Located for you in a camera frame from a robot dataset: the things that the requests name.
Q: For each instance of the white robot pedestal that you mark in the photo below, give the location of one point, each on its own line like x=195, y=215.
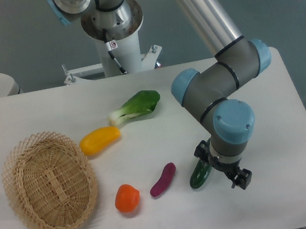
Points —
x=116, y=38

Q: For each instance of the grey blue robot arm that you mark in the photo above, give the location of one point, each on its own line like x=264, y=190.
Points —
x=205, y=95

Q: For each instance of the green bok choy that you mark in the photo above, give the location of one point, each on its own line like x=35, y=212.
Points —
x=143, y=102

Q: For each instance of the yellow bell pepper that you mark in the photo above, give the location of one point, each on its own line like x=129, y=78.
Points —
x=99, y=139

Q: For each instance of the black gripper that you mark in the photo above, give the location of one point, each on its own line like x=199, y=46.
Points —
x=224, y=156

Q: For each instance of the purple eggplant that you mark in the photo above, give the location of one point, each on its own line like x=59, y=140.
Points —
x=164, y=180

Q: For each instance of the dark green cucumber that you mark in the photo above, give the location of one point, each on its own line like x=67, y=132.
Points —
x=200, y=174

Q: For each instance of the woven wicker basket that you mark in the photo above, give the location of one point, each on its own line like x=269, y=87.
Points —
x=49, y=182

